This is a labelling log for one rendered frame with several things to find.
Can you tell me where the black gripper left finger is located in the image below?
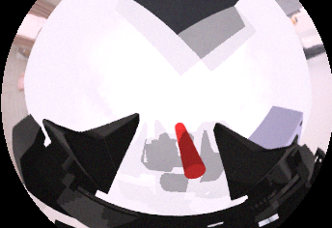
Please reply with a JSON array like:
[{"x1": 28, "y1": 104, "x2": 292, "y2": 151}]
[{"x1": 42, "y1": 112, "x2": 140, "y2": 193}]

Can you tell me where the red peg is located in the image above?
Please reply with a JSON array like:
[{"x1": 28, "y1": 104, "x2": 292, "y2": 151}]
[{"x1": 175, "y1": 123, "x2": 206, "y2": 180}]

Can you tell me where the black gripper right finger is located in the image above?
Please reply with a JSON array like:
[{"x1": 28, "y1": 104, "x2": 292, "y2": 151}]
[{"x1": 213, "y1": 123, "x2": 297, "y2": 201}]

